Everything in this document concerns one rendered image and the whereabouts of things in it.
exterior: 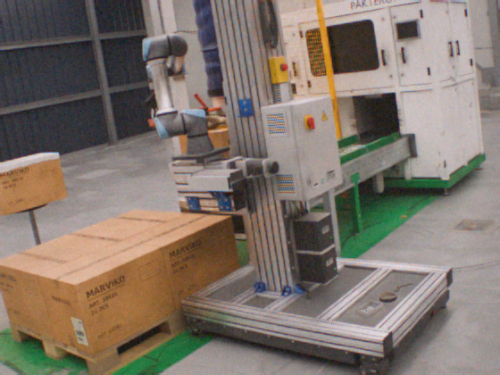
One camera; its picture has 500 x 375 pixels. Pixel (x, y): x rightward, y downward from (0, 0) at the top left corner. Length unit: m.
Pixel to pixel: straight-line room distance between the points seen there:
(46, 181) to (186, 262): 2.00
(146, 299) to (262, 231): 0.74
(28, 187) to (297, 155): 2.80
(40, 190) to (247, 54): 2.65
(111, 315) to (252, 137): 1.19
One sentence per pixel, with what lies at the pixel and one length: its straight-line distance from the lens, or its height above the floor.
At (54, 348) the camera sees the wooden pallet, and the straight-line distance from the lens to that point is 3.41.
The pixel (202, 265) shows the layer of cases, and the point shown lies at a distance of 3.43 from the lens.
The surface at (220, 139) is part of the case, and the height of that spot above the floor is 1.02.
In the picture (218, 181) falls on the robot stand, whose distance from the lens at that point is 2.70.
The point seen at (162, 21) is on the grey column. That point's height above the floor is 1.95.
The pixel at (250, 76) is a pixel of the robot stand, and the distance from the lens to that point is 2.86.
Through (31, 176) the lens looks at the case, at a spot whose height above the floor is 0.88.
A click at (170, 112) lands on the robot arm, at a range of 2.92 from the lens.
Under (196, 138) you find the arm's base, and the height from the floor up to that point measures 1.12.
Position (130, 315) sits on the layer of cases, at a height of 0.25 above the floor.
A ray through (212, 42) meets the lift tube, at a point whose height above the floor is 1.64.
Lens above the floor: 1.42
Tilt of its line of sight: 12 degrees down
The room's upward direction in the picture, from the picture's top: 9 degrees counter-clockwise
